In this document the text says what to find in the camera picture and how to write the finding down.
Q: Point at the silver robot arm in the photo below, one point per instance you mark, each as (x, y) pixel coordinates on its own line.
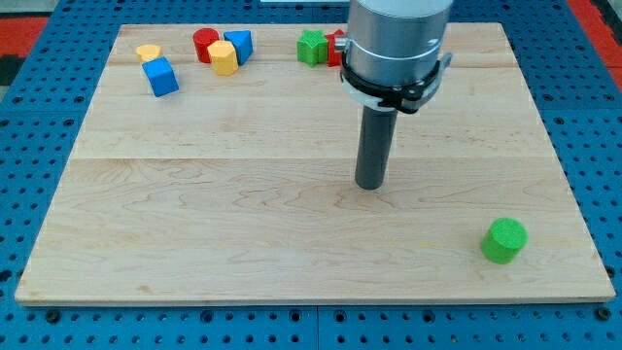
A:
(390, 52)

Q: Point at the red star block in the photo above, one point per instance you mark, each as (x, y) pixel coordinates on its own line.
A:
(333, 55)

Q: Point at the green star block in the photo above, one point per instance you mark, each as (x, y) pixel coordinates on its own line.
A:
(312, 47)

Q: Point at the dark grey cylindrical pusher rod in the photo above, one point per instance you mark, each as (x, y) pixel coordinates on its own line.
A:
(376, 135)

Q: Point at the wooden board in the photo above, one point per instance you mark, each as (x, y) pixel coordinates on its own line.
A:
(240, 190)

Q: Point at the yellow hexagon block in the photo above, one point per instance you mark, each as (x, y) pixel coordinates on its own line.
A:
(223, 58)

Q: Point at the blue triangle block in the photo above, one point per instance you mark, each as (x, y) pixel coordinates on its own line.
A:
(242, 41)

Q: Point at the red cylinder block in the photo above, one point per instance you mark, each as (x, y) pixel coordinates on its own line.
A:
(203, 38)

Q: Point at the blue cube block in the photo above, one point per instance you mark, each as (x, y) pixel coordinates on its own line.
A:
(161, 76)

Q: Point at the green cylinder block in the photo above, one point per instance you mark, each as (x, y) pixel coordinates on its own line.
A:
(504, 240)

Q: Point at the yellow heart block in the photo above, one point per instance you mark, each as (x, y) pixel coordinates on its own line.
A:
(148, 52)

